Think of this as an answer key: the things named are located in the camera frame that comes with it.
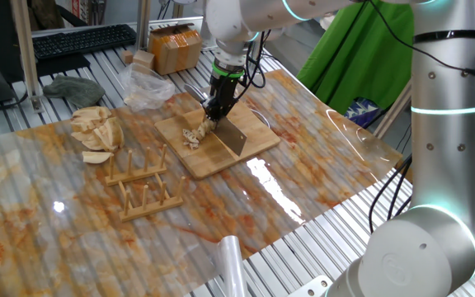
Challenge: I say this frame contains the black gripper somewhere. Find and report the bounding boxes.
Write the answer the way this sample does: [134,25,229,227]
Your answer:
[201,75,239,121]

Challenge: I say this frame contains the steel cleaver knife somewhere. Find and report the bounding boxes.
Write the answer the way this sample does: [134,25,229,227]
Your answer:
[183,83,248,157]

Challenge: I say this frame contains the lotus root chunk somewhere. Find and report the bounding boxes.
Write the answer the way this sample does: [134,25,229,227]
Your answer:
[70,119,101,152]
[72,106,113,124]

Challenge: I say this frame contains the pale lotus wedge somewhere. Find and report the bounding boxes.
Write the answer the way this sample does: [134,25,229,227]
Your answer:
[82,150,115,165]

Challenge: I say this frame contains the bamboo cutting board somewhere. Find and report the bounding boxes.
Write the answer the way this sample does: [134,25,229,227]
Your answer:
[153,98,282,181]

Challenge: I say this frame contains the clear plastic bag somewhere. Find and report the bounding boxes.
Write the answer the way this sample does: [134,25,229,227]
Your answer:
[119,63,177,113]

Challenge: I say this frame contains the taped cardboard box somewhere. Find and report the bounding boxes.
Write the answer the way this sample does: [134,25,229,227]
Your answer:
[148,23,204,76]

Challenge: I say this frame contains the wooden peg rack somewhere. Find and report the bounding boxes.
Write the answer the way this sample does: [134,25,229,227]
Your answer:
[104,144,186,224]

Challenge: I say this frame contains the blue patterned bag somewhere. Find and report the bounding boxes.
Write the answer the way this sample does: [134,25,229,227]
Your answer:
[344,97,381,127]

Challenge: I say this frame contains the grey green cloth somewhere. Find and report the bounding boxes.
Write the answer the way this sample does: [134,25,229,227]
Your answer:
[43,74,106,110]

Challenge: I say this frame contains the green fabric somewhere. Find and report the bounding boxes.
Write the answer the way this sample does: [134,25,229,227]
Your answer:
[296,0,415,116]

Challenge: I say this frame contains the black keyboard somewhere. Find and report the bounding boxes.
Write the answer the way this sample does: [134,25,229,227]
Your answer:
[32,23,138,61]

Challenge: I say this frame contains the clear plastic film roll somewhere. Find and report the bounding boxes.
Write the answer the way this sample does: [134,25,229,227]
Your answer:
[215,234,248,297]

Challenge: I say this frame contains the black desk mat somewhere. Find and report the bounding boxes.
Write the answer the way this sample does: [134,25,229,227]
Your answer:
[34,52,92,79]

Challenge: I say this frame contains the marble pattern plastic sheet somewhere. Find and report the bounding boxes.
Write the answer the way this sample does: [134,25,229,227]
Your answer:
[0,68,404,297]

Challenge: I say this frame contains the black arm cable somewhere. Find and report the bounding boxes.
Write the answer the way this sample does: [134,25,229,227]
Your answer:
[233,28,272,101]

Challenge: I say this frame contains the aluminium frame post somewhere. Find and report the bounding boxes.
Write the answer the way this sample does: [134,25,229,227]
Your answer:
[9,0,45,113]
[134,0,153,51]
[372,81,413,139]

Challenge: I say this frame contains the black floor cables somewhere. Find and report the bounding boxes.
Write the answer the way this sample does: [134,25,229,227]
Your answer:
[368,154,414,235]

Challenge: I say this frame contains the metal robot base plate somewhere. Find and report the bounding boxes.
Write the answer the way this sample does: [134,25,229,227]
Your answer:
[288,275,335,297]

